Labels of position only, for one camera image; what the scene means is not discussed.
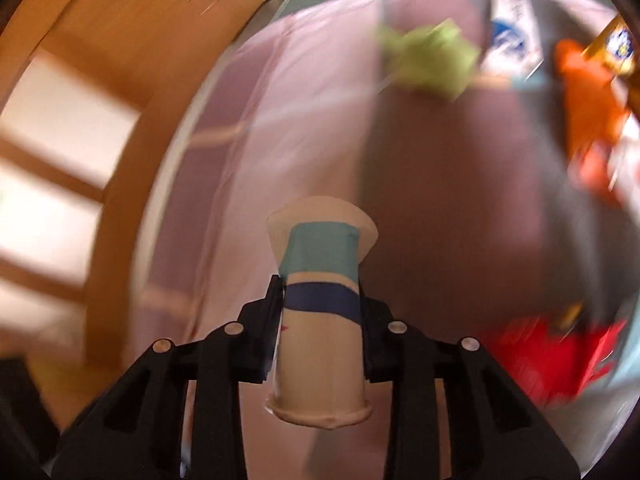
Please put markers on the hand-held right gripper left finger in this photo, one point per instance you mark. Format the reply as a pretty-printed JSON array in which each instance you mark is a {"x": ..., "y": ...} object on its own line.
[{"x": 271, "y": 325}]

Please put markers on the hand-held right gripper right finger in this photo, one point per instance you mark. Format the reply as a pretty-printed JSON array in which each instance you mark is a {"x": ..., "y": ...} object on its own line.
[{"x": 372, "y": 340}]

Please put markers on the white paper cup blue bands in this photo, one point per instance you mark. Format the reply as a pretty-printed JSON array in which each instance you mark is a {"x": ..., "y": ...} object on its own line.
[{"x": 320, "y": 355}]

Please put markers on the red wrapper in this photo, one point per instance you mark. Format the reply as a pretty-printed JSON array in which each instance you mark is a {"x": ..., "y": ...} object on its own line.
[{"x": 540, "y": 360}]

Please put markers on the plaid blanket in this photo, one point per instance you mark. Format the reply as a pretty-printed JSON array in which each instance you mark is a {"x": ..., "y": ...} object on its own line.
[{"x": 300, "y": 135}]

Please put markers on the green crumpled paper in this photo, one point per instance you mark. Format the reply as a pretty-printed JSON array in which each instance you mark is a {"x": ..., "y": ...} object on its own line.
[{"x": 435, "y": 60}]

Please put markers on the wooden wardrobe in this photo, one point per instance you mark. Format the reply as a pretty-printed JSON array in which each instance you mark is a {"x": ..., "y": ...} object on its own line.
[{"x": 130, "y": 50}]

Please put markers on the orange wrapper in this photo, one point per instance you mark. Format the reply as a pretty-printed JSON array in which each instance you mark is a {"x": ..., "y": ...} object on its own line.
[{"x": 590, "y": 110}]

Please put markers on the blue and white carton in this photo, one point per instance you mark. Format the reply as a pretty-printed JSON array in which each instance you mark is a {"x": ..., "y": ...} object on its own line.
[{"x": 510, "y": 35}]

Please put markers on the yellow snack packet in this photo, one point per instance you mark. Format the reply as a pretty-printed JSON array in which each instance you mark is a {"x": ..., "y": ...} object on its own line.
[{"x": 612, "y": 45}]

